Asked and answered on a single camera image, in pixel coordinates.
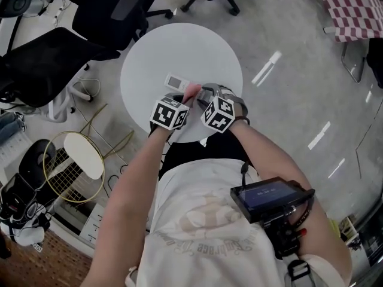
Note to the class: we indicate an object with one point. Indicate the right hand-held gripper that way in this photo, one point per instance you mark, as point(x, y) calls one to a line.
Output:
point(218, 115)

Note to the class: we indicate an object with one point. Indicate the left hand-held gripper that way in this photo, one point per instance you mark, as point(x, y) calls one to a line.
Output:
point(167, 114)

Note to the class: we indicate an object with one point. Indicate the pink cloth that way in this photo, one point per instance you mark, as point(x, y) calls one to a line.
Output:
point(191, 92)

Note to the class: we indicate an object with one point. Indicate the white remote control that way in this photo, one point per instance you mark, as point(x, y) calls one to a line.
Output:
point(175, 82)

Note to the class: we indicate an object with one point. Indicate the person's right forearm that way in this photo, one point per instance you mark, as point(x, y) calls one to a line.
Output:
point(263, 148)

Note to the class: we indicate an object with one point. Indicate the person's left forearm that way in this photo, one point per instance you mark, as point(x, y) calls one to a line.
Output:
point(140, 166)

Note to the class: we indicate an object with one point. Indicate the checkered tablecloth table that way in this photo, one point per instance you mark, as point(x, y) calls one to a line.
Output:
point(353, 10)

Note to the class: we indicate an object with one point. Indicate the person's black trousers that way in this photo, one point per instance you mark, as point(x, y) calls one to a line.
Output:
point(209, 151)

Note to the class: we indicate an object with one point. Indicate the white office chair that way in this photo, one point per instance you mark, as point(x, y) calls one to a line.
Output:
point(80, 93)

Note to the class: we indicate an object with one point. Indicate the black office chair with headrest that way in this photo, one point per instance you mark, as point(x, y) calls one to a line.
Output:
point(45, 64)

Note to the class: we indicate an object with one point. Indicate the white drawer cabinet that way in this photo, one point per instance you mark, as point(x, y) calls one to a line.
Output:
point(94, 223)

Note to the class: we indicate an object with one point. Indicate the person's white printed t-shirt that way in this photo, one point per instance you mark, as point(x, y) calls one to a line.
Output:
point(209, 250)

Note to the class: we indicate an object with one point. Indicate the black metal-frame chair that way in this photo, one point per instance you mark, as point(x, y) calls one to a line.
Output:
point(377, 58)

